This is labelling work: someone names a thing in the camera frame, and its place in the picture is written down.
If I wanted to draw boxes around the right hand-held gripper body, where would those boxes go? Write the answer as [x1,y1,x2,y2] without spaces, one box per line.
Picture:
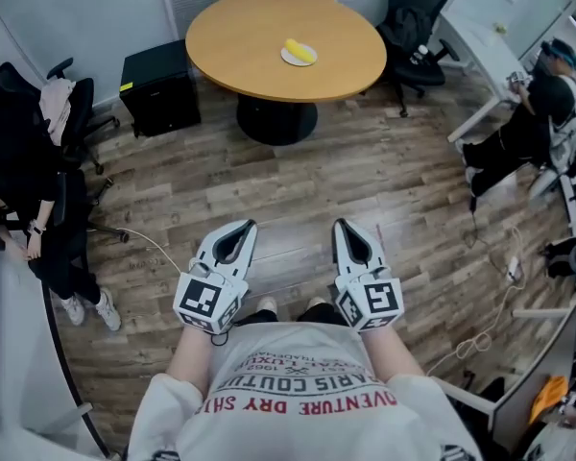
[334,266,405,334]

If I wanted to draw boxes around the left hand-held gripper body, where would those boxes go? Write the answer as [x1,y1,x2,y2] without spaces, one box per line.
[173,259,250,336]

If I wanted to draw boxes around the white plate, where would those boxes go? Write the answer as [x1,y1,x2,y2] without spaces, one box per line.
[279,41,319,68]

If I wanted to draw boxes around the yellow corn cob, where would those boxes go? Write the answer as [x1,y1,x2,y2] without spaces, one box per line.
[283,37,314,64]

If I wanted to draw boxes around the person's right forearm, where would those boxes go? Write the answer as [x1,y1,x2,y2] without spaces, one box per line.
[360,321,426,385]

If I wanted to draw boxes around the person's left forearm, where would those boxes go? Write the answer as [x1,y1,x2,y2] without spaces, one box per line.
[164,323,232,403]

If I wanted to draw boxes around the person's black trousers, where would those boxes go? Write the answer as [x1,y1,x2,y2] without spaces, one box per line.
[238,303,349,328]

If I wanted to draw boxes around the person's white printed shirt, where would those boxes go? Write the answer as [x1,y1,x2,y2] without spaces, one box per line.
[126,322,484,461]

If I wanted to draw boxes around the black cabinet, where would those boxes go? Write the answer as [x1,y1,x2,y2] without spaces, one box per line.
[118,38,204,139]

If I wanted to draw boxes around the grey desk partition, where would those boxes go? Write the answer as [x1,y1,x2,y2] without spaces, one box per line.
[491,303,576,452]

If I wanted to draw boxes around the black office chair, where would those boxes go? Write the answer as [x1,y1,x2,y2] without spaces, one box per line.
[372,0,462,118]
[0,57,131,245]

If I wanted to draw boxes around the curved white desk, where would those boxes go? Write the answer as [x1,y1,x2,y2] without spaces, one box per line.
[0,235,112,461]

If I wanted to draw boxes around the orange cloth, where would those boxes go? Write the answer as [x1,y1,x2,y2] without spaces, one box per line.
[527,375,571,426]

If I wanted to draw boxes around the round wooden table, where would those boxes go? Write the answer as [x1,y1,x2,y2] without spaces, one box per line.
[184,0,389,147]

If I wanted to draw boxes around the pink garment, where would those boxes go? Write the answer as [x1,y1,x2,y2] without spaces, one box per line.
[38,78,77,147]

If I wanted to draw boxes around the black bag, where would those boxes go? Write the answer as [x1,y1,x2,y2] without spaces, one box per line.
[394,6,434,53]

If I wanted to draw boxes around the white floor cable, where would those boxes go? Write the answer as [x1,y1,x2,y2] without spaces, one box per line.
[117,227,184,277]

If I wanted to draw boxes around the white power strip cable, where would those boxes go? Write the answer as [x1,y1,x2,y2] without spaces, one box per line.
[425,226,525,378]

